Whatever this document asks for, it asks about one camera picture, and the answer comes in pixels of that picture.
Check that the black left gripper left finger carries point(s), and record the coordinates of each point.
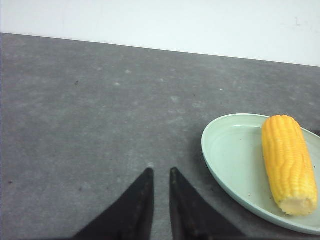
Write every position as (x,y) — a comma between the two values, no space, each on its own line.
(128,218)

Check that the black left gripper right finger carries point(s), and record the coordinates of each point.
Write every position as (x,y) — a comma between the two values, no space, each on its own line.
(192,218)

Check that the pale green plate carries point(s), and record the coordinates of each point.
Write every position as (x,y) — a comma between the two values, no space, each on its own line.
(232,149)

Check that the yellow corn cob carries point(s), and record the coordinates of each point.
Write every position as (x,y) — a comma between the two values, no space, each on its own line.
(289,166)

